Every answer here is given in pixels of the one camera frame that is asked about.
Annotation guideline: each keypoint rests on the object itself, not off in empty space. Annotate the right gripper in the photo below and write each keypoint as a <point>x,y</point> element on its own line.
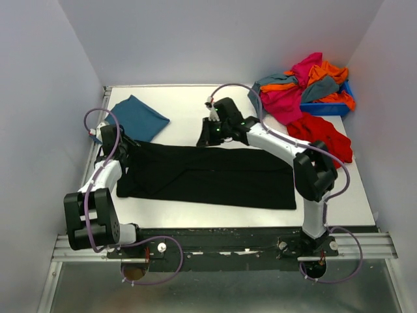
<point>206,138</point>

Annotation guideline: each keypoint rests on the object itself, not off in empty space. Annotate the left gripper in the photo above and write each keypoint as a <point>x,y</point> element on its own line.
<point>129,140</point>

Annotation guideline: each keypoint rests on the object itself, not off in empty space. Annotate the black t shirt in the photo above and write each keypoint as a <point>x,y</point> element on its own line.
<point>237,177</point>

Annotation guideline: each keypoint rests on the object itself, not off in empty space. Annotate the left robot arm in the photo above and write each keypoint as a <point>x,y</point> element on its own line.
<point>91,218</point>

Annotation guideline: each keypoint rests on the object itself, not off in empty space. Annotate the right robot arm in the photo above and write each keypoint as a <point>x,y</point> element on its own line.
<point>313,170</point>

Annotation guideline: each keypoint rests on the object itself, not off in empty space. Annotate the folded blue t shirt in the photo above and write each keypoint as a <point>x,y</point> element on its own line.
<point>139,121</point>

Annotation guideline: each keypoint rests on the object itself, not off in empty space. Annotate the magenta t shirt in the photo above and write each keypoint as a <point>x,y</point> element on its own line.
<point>281,94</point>

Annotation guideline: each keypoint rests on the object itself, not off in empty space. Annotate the red t shirt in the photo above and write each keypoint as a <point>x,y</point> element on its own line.
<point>311,128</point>

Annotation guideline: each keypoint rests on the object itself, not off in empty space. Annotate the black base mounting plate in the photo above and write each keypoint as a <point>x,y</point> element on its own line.
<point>170,250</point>

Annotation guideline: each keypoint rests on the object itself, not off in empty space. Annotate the grey blue t shirt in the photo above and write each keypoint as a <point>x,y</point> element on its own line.
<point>317,90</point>

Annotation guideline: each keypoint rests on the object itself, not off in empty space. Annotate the blue plastic bin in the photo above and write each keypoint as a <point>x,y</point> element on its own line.
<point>340,103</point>

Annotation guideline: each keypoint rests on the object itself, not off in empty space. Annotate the orange t shirt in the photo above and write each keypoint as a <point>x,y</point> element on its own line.
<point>310,82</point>

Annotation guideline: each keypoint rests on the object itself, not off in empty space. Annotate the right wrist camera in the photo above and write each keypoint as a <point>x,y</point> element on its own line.
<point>213,115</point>

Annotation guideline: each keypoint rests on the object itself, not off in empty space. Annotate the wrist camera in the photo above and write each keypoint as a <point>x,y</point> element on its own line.
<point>97,131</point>
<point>213,115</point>

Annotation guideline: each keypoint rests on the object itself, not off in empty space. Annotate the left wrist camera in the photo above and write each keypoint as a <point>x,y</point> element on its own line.
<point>97,131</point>

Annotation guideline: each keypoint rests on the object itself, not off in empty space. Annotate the aluminium frame rail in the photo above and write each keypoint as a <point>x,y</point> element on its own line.
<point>62,253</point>

